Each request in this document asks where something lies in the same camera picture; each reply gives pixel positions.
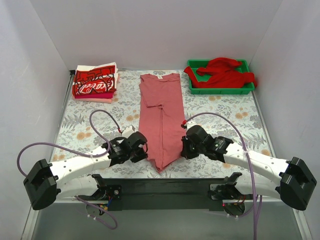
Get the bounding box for green plastic bin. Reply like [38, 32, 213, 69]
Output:
[187, 59, 257, 95]

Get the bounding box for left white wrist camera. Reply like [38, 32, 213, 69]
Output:
[121, 125, 138, 138]

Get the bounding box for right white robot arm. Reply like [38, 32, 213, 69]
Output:
[181, 123, 317, 211]

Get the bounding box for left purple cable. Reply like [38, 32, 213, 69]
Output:
[16, 109, 118, 230]

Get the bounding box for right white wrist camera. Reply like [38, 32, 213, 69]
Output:
[181, 120, 198, 130]

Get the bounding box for folded red printed shirt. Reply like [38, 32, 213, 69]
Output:
[72, 73, 118, 97]

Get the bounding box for folded magenta shirt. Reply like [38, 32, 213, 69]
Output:
[74, 92, 114, 99]

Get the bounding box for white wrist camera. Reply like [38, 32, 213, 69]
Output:
[181, 120, 198, 130]
[121, 125, 138, 138]

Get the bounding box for folded white shirt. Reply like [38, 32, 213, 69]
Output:
[75, 62, 119, 83]

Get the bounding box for red t shirt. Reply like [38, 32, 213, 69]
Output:
[184, 57, 258, 89]

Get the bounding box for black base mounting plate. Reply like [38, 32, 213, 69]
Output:
[82, 177, 246, 218]

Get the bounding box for pink t shirt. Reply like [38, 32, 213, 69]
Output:
[138, 73, 186, 172]

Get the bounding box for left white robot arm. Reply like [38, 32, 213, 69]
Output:
[23, 131, 148, 210]

